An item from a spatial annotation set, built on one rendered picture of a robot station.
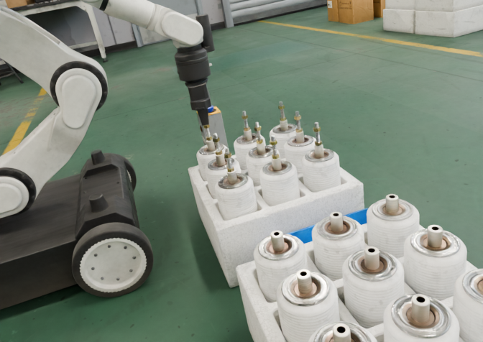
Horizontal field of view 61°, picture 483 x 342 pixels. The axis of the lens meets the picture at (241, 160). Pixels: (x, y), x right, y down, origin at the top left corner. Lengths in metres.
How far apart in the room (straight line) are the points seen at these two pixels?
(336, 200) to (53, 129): 0.75
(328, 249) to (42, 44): 0.84
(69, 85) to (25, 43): 0.14
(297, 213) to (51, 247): 0.62
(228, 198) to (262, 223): 0.10
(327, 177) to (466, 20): 2.66
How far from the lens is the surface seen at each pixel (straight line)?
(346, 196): 1.07
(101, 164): 1.45
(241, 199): 0.99
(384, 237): 0.83
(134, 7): 1.08
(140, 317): 1.10
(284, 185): 1.01
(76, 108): 1.15
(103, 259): 1.12
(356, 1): 4.68
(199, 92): 1.13
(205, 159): 1.19
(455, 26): 3.51
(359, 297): 0.71
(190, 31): 1.09
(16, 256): 1.20
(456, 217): 1.30
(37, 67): 1.19
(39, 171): 1.26
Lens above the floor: 0.72
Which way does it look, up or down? 25 degrees down
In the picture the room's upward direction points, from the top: 11 degrees counter-clockwise
